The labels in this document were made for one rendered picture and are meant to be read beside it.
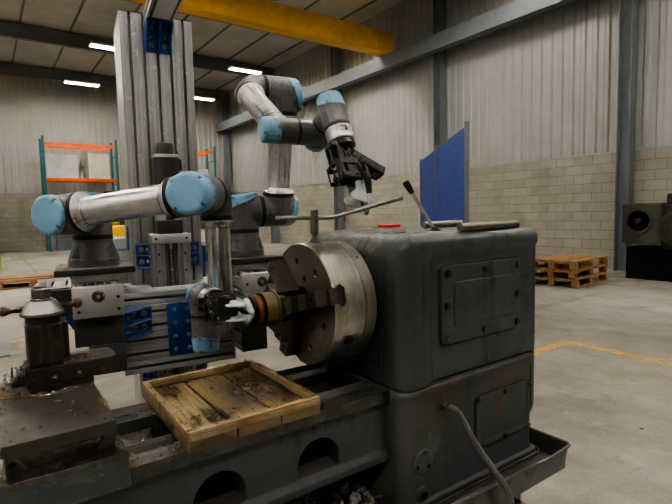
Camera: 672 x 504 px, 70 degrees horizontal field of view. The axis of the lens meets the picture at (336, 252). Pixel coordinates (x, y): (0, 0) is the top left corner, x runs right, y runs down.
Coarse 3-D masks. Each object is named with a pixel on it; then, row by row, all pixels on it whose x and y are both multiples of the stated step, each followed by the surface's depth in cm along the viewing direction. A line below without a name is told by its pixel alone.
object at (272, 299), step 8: (248, 296) 117; (256, 296) 116; (264, 296) 116; (272, 296) 117; (280, 296) 120; (256, 304) 114; (264, 304) 115; (272, 304) 116; (280, 304) 116; (256, 312) 114; (264, 312) 115; (272, 312) 115; (280, 312) 116; (256, 320) 114; (264, 320) 116; (272, 320) 116; (280, 320) 117
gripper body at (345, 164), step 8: (328, 144) 129; (336, 144) 128; (344, 144) 130; (352, 144) 132; (328, 152) 130; (336, 152) 130; (344, 152) 129; (328, 160) 129; (336, 160) 126; (344, 160) 125; (352, 160) 127; (360, 160) 129; (328, 168) 129; (336, 168) 127; (344, 168) 126; (352, 168) 127; (360, 168) 127; (328, 176) 130; (336, 176) 130; (344, 176) 125; (352, 176) 125; (360, 176) 127; (336, 184) 130; (344, 184) 129; (352, 184) 132
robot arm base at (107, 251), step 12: (84, 240) 149; (96, 240) 150; (108, 240) 154; (72, 252) 150; (84, 252) 149; (96, 252) 150; (108, 252) 154; (72, 264) 149; (84, 264) 148; (96, 264) 149; (108, 264) 152
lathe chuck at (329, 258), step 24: (288, 264) 129; (312, 264) 119; (336, 264) 117; (312, 288) 120; (360, 288) 117; (312, 312) 121; (336, 312) 112; (360, 312) 116; (312, 336) 121; (336, 336) 114; (360, 336) 119; (312, 360) 122
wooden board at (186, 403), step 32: (160, 384) 122; (192, 384) 123; (224, 384) 122; (256, 384) 122; (288, 384) 117; (160, 416) 107; (192, 416) 103; (224, 416) 103; (256, 416) 99; (288, 416) 104; (192, 448) 92
